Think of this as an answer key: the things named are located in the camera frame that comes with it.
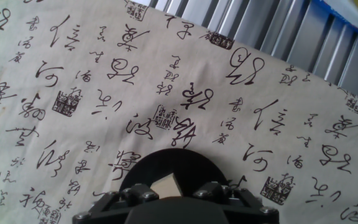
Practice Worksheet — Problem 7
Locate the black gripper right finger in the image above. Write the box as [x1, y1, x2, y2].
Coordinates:
[192, 181, 280, 224]

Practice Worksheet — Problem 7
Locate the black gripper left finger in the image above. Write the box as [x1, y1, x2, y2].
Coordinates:
[72, 182, 160, 224]

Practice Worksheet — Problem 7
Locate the small wooden cube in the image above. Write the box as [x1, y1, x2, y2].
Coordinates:
[150, 172, 184, 199]

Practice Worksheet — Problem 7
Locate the round black scale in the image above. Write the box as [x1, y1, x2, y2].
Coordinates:
[118, 147, 230, 200]

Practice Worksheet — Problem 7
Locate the beige calligraphy print cloth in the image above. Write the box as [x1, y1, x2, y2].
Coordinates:
[0, 0, 358, 224]

